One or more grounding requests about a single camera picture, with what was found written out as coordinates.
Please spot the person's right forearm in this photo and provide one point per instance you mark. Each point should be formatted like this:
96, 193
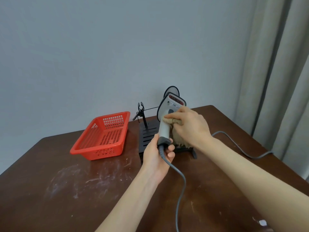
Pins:
253, 181

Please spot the person's right hand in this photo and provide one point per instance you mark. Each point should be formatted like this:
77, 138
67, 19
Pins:
193, 129

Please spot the black clip holder post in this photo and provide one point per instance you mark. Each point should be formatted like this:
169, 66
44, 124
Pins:
142, 113

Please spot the person's right thumb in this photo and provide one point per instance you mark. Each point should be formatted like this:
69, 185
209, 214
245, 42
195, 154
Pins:
172, 122

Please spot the person's left thumb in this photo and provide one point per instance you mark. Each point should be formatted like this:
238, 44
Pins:
154, 142

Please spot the person's left forearm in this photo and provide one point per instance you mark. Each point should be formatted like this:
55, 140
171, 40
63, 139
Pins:
130, 202

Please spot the red plastic basket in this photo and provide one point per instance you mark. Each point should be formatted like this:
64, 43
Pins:
113, 152

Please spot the grey handheld barcode scanner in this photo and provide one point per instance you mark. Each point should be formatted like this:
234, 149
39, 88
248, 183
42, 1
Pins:
164, 129

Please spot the beige cleaning cloth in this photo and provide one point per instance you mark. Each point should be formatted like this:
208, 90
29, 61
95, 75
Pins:
179, 140

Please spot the beige curtain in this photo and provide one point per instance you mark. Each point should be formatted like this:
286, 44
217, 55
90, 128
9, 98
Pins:
284, 70

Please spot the person's left hand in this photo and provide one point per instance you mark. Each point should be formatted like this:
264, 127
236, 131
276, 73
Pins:
152, 161

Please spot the small white paper scrap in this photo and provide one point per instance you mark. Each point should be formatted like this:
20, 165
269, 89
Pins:
262, 223

